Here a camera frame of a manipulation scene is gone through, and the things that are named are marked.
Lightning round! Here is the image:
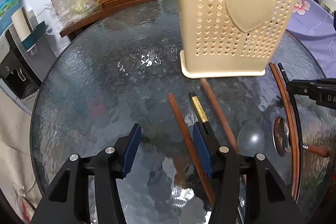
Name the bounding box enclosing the brown wooden chopstick pair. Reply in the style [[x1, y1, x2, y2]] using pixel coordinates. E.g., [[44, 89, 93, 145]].
[[269, 62, 301, 201]]

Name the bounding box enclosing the small metal spoon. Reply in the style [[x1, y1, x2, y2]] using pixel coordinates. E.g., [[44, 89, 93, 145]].
[[272, 116, 290, 157]]

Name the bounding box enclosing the black gold-tipped chopstick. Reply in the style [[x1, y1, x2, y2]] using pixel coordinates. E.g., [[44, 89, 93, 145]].
[[189, 92, 210, 135]]

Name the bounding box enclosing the translucent plastic spoon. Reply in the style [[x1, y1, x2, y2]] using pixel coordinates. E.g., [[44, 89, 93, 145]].
[[238, 121, 265, 157]]

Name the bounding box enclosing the beige hanging cloth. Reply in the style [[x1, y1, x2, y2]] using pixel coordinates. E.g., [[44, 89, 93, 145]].
[[0, 91, 42, 223]]

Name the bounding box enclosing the purple floral cloth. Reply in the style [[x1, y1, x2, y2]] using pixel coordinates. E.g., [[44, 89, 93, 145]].
[[287, 0, 336, 78]]

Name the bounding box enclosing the beige perforated utensil holder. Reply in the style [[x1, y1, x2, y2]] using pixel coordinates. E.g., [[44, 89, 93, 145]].
[[178, 0, 296, 79]]

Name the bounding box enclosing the grey water dispenser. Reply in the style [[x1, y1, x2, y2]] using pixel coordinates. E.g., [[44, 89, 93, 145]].
[[1, 11, 56, 114]]

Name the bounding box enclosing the round glass table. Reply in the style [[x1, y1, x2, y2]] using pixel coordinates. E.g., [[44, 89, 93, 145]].
[[30, 0, 335, 223]]

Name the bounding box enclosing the paper cup holder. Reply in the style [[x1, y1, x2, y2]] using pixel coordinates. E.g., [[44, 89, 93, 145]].
[[11, 6, 47, 56]]

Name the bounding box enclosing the clear plastic bag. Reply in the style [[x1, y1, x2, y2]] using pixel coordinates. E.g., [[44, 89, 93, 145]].
[[44, 0, 100, 34]]

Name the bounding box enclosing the dark wooden counter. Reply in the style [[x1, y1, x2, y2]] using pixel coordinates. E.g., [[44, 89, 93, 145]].
[[59, 0, 155, 42]]

